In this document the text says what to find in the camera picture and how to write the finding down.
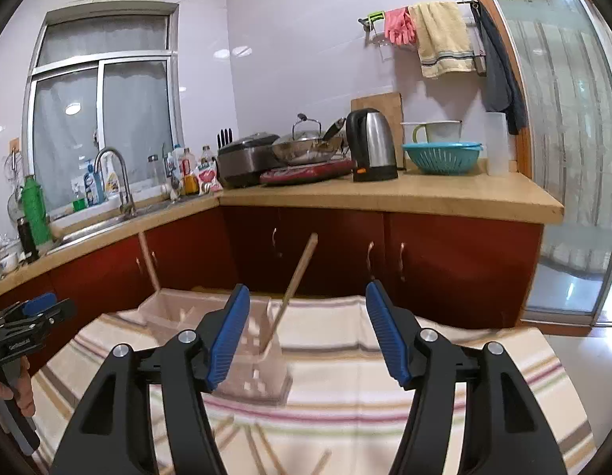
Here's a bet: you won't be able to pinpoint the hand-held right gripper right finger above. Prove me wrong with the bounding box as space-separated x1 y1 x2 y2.
365 279 569 475

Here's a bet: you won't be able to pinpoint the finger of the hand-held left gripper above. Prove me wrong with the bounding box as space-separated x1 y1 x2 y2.
19 299 78 340
19 292 58 317

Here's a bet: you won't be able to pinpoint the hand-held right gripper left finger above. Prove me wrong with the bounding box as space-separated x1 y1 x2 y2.
48 284 252 475

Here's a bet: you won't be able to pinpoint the pink perforated utensil holder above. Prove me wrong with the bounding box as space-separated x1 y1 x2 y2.
137 289 293 404

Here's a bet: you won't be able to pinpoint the person's left hand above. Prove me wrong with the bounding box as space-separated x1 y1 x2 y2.
0 356 35 419

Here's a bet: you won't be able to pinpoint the glass bowls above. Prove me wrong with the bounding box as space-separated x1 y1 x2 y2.
0 237 22 283

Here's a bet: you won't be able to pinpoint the dark bottle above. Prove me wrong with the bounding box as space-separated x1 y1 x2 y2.
17 217 39 260

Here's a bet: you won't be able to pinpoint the striped tablecloth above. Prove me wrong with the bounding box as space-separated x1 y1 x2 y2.
31 294 599 475

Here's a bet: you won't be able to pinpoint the steel sink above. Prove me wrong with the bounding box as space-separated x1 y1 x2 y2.
48 203 163 253

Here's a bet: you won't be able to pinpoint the red kitchen cabinet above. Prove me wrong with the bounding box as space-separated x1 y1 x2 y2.
0 205 544 377

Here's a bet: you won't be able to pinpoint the blue detergent bottle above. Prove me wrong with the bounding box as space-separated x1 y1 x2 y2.
83 161 105 206

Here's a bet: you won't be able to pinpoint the white spray bottle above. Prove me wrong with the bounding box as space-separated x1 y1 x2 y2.
102 153 121 196

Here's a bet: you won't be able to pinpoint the wooden kitchen countertop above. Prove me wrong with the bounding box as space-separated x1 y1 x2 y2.
0 161 565 302

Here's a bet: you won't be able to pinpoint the metal faucet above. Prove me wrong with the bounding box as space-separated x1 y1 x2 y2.
94 147 137 219

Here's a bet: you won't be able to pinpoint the pink white packet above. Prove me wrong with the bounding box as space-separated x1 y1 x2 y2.
194 164 222 194

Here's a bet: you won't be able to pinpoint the red label bottle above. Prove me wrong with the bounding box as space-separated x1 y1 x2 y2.
179 148 198 195

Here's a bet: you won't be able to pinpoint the glass jar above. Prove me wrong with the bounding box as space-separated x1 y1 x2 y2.
147 155 167 189

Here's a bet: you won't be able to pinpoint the dark rice cooker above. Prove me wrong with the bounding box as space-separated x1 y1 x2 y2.
217 133 282 189

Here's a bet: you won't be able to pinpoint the red induction cooker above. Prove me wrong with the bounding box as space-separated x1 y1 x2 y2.
259 158 356 186

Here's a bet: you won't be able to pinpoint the teal plastic colander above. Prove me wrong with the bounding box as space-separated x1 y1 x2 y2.
402 142 485 175

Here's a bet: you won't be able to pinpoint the steel electric kettle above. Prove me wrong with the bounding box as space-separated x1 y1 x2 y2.
345 108 400 182

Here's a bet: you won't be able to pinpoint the metal wok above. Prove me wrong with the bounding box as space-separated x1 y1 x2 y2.
272 136 343 166

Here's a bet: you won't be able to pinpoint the sliding window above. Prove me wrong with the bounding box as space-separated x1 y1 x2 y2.
26 2 183 219

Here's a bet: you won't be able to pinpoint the white plastic container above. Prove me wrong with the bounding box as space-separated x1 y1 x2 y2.
484 111 511 176

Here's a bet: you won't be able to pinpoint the wooden cutting board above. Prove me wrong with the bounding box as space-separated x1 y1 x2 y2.
350 91 406 169

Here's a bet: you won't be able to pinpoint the glass sliding door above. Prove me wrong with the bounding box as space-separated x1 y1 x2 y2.
479 0 612 317

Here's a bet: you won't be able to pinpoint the dark hanging cloth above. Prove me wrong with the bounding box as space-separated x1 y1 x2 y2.
473 2 527 134

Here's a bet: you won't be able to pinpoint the yellow towel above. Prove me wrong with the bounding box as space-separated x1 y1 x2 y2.
409 1 477 79

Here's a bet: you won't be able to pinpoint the pink rubber gloves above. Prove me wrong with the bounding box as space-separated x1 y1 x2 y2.
384 7 416 46

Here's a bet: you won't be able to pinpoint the metal towel rack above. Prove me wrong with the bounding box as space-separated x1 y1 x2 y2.
358 0 485 75

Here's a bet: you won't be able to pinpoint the white cup green handle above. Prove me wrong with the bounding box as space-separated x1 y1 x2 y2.
401 120 462 144

